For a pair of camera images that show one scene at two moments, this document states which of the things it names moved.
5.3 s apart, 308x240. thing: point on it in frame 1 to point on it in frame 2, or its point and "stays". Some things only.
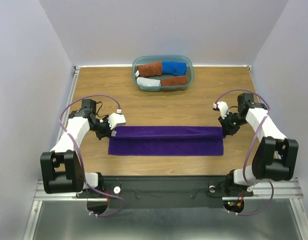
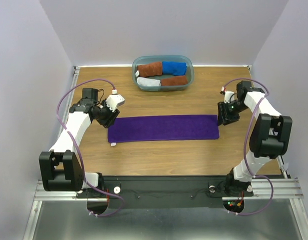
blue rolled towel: [176, 68] stays
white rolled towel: [148, 82] stays
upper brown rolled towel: [152, 69] stays
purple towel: [166, 140] to [134, 128]
